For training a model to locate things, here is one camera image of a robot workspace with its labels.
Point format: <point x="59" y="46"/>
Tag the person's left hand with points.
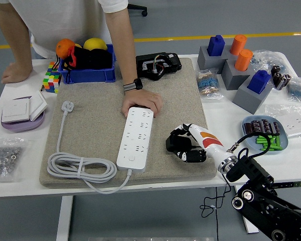
<point x="143" y="99"/>

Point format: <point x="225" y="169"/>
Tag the person's right hand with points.
<point x="16" y="72"/>

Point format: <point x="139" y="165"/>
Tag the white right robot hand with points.
<point x="210" y="143"/>

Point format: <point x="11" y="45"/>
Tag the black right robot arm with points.
<point x="248" y="168"/>

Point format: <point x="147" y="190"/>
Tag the person's right forearm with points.
<point x="15" y="37"/>

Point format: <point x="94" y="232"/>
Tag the person's left forearm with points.
<point x="123" y="50"/>

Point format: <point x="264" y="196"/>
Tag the black wrist watch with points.
<point x="137" y="84"/>

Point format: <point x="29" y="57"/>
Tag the colourful puzzle cube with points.
<point x="51" y="81"/>

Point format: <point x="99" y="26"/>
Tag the black capacitor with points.
<point x="266" y="125"/>
<point x="257" y="126"/>
<point x="247" y="129"/>
<point x="276" y="128"/>

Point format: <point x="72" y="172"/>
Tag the black open electronic housing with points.
<point x="165" y="65"/>

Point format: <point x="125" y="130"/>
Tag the grey-brown mat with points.
<point x="97" y="120"/>

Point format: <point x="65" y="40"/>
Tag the green cylinder piece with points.
<point x="273" y="140"/>
<point x="261" y="141"/>
<point x="267" y="149"/>
<point x="262" y="137"/>
<point x="277" y="147"/>
<point x="278" y="140"/>

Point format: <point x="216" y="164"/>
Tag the orange fruit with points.
<point x="64" y="47"/>

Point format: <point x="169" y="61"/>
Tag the purple tray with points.
<point x="22" y="126"/>

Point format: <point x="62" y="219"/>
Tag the grey socket block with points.
<point x="203" y="60"/>
<point x="232" y="77"/>
<point x="243" y="98"/>

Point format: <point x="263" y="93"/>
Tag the blue plastic bin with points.
<point x="90" y="75"/>

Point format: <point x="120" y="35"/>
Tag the bag of taped resistors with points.
<point x="207" y="84"/>

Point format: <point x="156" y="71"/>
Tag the black pouch with red trim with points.
<point x="95" y="60"/>

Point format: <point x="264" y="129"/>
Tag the small yellow fruit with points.
<point x="78" y="46"/>

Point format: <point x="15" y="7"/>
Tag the large yellow lemon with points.
<point x="95" y="44"/>

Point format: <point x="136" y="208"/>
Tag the light blue plate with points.
<point x="284" y="140"/>

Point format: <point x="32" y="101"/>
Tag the blue square peg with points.
<point x="258" y="81"/>
<point x="215" y="46"/>

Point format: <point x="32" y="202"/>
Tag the bag of metal nuts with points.
<point x="5" y="158"/>

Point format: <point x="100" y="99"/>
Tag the orange cylinder peg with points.
<point x="237" y="45"/>
<point x="243" y="60"/>

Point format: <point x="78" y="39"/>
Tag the black table control panel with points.
<point x="291" y="183"/>

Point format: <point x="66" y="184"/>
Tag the black office chair base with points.
<point x="140" y="8"/>

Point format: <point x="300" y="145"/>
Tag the bag of black capacitors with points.
<point x="278" y="75"/>

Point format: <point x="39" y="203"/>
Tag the bag of blue resistors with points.
<point x="266" y="59"/>
<point x="299" y="90"/>

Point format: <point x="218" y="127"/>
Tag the flat white switch panel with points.
<point x="15" y="110"/>

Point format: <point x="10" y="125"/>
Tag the tilted white switch panel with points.
<point x="37" y="105"/>

